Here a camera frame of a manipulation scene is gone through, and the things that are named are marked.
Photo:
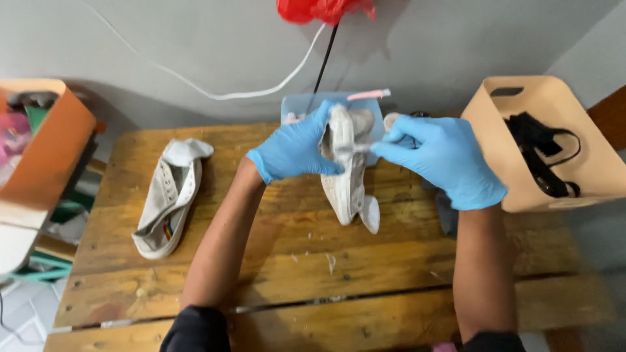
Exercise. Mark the red plastic bag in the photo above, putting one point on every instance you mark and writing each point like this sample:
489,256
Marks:
323,9

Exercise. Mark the pale blue plastic container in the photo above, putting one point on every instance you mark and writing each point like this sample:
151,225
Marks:
298,105

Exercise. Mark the white canvas sneaker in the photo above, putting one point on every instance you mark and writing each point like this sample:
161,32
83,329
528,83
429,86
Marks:
349,190

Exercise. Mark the green plastic rack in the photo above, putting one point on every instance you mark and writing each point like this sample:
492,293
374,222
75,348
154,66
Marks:
54,264

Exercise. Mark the person's black sleeve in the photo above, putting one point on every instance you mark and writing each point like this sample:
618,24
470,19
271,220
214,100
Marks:
494,342
198,330

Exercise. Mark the pink toothbrush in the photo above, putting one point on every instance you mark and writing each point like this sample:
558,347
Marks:
368,95

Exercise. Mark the person's black right sleeve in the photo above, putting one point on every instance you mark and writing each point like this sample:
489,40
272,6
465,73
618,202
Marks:
494,342

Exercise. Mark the person's right hand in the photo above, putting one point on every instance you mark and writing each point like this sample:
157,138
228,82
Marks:
450,161

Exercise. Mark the small clear cleaning brush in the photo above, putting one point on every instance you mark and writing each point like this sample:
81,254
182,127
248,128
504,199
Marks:
359,146

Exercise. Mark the orange storage box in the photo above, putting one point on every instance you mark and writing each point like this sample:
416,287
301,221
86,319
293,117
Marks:
54,146

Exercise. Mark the white sneaker with rainbow tag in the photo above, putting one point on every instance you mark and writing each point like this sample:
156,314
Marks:
168,200

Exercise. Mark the person's left hand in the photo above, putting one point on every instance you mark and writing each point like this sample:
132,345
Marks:
288,149

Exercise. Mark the person's black left sleeve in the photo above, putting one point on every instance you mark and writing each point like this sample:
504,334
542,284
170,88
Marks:
198,330

